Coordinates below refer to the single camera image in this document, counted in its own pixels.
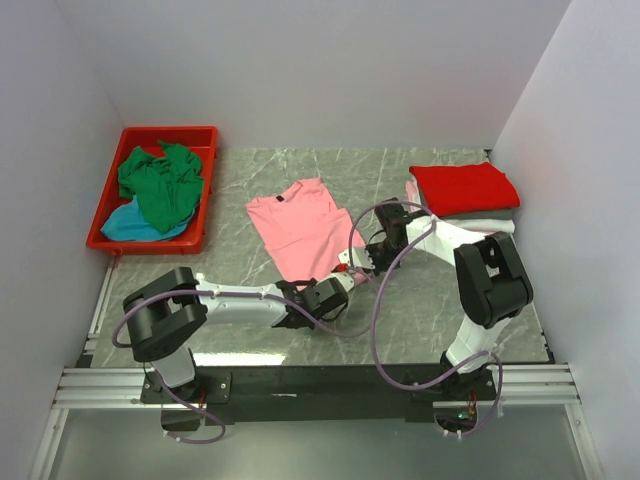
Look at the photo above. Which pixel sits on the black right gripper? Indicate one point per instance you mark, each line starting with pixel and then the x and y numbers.
pixel 379 268

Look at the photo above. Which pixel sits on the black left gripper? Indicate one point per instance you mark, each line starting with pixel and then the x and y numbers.
pixel 320 316

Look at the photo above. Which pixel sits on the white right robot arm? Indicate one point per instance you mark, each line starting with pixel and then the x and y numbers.
pixel 493 285

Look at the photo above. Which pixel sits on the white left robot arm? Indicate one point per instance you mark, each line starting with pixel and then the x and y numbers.
pixel 162 316

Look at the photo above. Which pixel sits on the folded red t shirt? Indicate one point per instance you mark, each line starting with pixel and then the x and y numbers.
pixel 452 190

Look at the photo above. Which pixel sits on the folded grey t shirt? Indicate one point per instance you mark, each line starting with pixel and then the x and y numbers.
pixel 501 214

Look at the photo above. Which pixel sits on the green t shirt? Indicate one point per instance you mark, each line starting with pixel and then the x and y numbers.
pixel 167 188

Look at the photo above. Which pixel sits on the red plastic bin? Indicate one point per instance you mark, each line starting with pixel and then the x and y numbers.
pixel 201 140

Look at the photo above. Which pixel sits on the blue t shirt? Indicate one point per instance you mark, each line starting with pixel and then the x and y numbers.
pixel 125 225

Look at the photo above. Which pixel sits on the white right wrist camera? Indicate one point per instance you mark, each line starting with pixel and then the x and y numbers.
pixel 357 257

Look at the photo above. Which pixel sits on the aluminium frame rail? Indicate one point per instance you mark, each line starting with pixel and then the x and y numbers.
pixel 429 315

